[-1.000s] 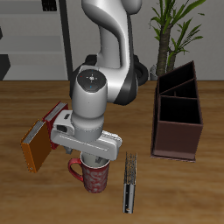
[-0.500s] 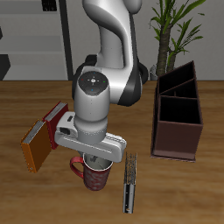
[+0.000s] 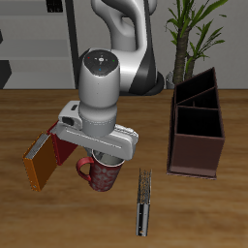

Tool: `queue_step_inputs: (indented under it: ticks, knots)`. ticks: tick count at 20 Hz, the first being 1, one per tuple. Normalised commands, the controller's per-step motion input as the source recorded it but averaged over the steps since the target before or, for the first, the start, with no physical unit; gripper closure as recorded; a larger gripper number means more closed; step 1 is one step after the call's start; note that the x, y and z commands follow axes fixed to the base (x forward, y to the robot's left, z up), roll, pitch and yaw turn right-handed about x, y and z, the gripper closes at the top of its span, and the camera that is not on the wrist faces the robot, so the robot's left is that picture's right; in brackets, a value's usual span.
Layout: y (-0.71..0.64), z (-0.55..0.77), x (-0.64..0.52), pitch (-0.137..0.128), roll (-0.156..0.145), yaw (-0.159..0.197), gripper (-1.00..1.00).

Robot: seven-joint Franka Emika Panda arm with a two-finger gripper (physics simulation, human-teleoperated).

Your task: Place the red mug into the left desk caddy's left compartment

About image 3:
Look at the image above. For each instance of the orange book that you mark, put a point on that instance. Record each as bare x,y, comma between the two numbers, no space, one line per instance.
40,164

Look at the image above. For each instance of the black and grey book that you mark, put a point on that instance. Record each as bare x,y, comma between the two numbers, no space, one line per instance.
143,200

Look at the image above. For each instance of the dark vertical post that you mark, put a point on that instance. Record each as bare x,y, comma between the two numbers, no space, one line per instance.
72,42

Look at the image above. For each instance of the green pot plant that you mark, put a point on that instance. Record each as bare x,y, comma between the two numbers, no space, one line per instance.
181,48

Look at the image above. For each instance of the black angular object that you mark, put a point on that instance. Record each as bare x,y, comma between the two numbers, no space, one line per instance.
4,74

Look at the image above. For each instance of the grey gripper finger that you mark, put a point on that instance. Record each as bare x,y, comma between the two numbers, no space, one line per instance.
100,156
89,151

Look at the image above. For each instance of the dark red book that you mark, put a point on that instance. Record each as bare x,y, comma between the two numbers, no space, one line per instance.
64,150

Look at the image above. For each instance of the red patterned mug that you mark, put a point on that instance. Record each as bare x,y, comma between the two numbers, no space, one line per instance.
104,177

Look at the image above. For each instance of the dark brown desk caddy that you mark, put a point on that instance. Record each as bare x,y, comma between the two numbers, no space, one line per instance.
197,151

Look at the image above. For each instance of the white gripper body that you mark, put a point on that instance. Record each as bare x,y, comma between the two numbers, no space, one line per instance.
106,143

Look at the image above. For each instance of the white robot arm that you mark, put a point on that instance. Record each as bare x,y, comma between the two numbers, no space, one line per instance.
98,93

